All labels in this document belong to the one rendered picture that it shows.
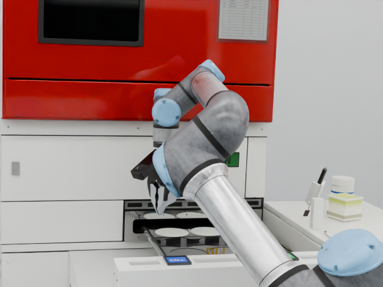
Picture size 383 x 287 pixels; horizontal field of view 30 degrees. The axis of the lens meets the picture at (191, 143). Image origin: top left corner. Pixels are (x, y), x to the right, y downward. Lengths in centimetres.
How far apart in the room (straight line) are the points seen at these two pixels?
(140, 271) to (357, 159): 264
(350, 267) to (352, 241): 6
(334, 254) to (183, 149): 39
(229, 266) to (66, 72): 77
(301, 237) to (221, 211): 59
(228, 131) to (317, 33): 246
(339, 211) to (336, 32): 199
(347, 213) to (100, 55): 84
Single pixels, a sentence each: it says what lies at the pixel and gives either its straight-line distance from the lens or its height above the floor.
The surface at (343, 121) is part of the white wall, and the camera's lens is 403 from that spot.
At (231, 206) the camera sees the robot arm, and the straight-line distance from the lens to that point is 146.
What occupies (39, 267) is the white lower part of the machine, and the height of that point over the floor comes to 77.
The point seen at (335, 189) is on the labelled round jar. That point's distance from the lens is 226.
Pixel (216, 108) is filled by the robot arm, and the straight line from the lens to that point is 154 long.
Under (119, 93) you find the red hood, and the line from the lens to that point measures 210.
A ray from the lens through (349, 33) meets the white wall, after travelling 401.
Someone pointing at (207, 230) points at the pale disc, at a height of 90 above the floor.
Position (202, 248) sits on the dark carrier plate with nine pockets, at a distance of 198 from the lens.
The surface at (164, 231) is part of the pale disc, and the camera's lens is 214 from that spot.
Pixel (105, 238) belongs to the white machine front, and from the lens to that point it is 222.
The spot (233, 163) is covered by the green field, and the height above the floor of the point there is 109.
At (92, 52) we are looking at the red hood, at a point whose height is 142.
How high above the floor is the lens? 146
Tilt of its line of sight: 8 degrees down
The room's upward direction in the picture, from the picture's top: 2 degrees clockwise
